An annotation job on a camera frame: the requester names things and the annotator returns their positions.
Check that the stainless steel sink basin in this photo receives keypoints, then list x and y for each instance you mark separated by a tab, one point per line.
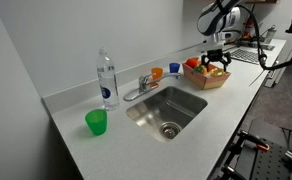
172	106

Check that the basket of toy food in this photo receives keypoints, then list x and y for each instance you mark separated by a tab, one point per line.
206	81

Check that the red desk object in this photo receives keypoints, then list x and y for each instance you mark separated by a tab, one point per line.
248	28

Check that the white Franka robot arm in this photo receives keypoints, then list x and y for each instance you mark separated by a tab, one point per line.
216	18

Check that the orange plastic cup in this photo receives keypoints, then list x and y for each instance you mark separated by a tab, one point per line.
157	73

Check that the yellow banana plushie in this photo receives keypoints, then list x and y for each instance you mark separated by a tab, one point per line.
217	72

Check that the blue plastic cup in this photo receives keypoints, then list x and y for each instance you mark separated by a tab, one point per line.
174	68

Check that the grey laptop keyboard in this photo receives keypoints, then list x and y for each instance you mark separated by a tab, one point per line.
247	56

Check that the black perforated table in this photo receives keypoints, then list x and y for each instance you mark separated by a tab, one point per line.
272	160

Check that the chrome sink faucet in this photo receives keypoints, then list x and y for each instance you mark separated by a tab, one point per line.
142	86

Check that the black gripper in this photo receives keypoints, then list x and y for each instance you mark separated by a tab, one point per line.
215	55

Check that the red round plushie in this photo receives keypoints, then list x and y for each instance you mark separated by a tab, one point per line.
192	62

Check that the metal sink drain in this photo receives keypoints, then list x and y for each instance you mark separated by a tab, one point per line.
170	130

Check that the clear water bottle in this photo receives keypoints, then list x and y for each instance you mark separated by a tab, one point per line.
108	83

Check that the black clamp with orange tip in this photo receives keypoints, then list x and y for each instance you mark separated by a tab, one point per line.
249	138

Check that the green plastic cup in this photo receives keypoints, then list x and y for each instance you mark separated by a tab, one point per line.
96	123

